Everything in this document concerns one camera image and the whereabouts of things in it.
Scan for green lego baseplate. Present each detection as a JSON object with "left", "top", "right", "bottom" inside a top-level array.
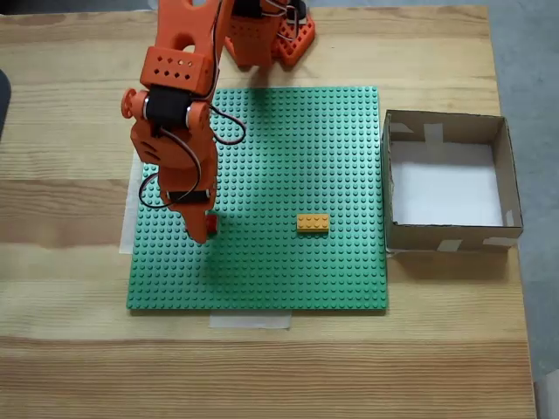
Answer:
[{"left": 126, "top": 86, "right": 390, "bottom": 313}]

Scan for yellow lego block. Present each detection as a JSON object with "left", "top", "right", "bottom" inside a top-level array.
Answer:
[{"left": 296, "top": 213, "right": 331, "bottom": 237}]

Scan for white paper box lining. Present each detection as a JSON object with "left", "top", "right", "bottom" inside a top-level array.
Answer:
[{"left": 390, "top": 140, "right": 504, "bottom": 227}]

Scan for cardboard box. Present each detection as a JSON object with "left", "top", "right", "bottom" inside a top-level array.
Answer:
[{"left": 382, "top": 108, "right": 524, "bottom": 254}]

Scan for wide translucent tape strip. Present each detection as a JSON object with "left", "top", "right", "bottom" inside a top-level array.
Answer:
[{"left": 118, "top": 140, "right": 148, "bottom": 256}]

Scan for narrow translucent tape strip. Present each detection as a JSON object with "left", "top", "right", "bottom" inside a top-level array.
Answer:
[{"left": 209, "top": 311, "right": 293, "bottom": 331}]

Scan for black rounded device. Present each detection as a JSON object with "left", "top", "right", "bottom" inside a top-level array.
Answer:
[{"left": 0, "top": 68, "right": 13, "bottom": 143}]

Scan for gripper motor cable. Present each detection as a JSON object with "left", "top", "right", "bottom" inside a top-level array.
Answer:
[{"left": 138, "top": 102, "right": 247, "bottom": 210}]

